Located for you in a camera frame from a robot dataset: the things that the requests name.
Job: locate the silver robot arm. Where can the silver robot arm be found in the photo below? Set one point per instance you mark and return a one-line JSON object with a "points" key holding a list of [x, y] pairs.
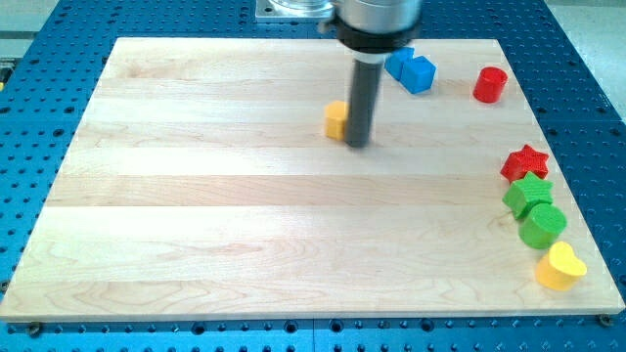
{"points": [[374, 26]]}

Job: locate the wooden board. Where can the wooden board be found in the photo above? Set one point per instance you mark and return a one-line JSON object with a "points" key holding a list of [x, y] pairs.
{"points": [[199, 185]]}

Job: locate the yellow hexagon block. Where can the yellow hexagon block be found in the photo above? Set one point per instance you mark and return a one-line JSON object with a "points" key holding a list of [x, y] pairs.
{"points": [[336, 114]]}

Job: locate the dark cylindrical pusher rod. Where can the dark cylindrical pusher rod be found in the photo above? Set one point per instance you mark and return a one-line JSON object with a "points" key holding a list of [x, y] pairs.
{"points": [[363, 94]]}

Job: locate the blue block behind cube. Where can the blue block behind cube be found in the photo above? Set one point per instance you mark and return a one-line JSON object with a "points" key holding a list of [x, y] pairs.
{"points": [[395, 61]]}

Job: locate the red cylinder block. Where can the red cylinder block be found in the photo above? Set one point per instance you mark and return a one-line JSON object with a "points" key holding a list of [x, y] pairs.
{"points": [[490, 85]]}

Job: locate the red star block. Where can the red star block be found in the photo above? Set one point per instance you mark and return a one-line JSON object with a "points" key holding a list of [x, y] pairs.
{"points": [[525, 160]]}

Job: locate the green star block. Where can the green star block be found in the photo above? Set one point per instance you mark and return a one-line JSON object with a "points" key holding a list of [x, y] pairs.
{"points": [[524, 193]]}

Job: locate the green cylinder block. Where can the green cylinder block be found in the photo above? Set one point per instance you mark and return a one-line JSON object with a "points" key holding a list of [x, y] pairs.
{"points": [[542, 226]]}

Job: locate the yellow heart block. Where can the yellow heart block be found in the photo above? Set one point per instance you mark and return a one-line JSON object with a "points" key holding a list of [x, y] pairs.
{"points": [[560, 268]]}

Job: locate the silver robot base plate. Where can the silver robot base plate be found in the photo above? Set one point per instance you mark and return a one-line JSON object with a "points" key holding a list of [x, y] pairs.
{"points": [[268, 11]]}

